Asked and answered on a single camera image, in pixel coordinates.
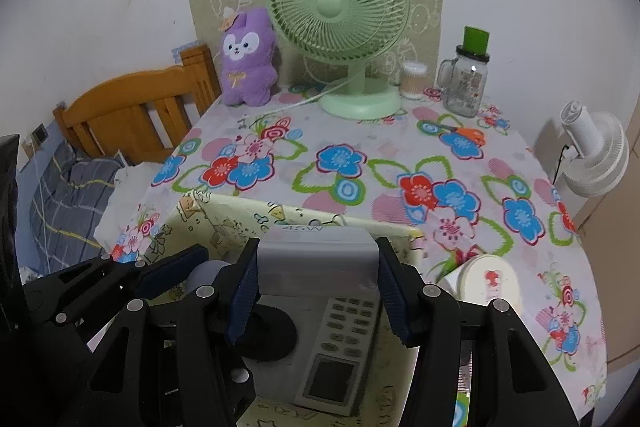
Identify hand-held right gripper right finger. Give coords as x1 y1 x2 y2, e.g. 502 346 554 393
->
375 237 576 427

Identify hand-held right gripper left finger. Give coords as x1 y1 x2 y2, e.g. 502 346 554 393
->
90 237 261 427

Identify black fan cable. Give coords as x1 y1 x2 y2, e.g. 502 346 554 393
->
552 142 573 185

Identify round cream tin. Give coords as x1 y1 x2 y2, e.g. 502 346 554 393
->
452 254 525 308

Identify purple plush toy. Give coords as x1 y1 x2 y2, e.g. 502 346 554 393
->
218 7 278 106

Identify blue plaid bedding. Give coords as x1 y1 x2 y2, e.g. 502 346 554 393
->
15 139 126 278

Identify white charger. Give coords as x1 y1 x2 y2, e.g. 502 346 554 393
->
256 223 383 298

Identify yellow printed fabric box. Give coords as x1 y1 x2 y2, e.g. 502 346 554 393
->
150 189 426 427

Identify white fan cable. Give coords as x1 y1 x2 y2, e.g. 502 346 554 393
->
280 77 351 110

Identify white standing fan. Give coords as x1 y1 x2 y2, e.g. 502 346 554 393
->
550 101 630 198

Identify black round pouch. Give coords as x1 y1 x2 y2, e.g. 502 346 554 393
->
240 304 298 363

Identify beige wardrobe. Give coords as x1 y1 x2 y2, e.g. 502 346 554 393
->
570 107 640 373

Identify beige printed board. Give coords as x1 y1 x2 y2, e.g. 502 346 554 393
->
189 0 446 92

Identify white timer with keypad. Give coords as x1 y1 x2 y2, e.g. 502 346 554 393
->
292 294 383 417

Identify green desk fan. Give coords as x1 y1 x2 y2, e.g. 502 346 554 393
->
269 0 411 120

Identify floral tablecloth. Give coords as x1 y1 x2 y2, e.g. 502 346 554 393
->
97 82 608 427

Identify clear cotton swab container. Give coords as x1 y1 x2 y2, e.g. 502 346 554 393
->
400 62 429 98

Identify glass jar with green lid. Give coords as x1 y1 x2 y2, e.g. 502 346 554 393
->
436 26 492 116

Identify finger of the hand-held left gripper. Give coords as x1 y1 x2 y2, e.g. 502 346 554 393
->
22 244 210 350

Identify wooden bed headboard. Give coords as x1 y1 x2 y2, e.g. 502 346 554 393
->
52 44 223 165

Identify orange handled scissors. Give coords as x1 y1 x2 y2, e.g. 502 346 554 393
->
442 124 487 148

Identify small grey round object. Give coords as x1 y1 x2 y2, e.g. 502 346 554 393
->
186 259 231 293

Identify white cloth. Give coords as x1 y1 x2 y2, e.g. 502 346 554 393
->
95 162 166 248

